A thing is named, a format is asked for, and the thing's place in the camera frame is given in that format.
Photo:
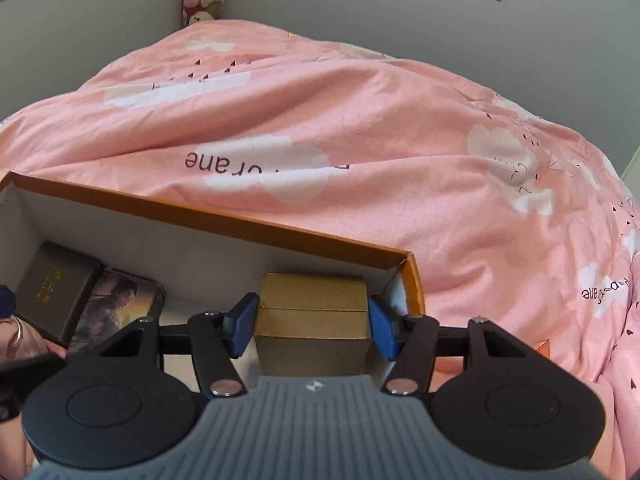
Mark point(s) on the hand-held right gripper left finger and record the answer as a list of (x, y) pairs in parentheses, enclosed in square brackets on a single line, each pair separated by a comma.
[(245, 322)]

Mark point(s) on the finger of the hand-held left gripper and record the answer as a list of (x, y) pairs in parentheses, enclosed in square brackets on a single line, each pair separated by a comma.
[(6, 300)]

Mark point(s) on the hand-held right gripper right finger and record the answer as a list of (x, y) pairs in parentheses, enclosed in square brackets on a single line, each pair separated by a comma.
[(382, 327)]

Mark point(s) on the dark olive box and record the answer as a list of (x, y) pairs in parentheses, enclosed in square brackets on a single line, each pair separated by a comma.
[(50, 285)]

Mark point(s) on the gold cardboard box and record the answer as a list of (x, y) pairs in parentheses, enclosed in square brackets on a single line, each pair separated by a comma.
[(312, 330)]

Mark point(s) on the figure print card box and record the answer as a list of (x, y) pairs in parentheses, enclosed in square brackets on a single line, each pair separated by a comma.
[(115, 305)]

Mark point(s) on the orange cardboard box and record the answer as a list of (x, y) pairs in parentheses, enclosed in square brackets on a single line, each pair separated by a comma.
[(200, 215)]

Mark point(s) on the person's left hand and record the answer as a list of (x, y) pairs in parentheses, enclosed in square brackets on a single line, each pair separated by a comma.
[(22, 347)]

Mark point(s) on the pink printed blanket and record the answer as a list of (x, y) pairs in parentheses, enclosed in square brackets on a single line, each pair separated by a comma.
[(350, 160)]

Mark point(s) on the beige plush toy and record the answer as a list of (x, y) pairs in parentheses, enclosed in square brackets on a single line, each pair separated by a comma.
[(196, 14)]

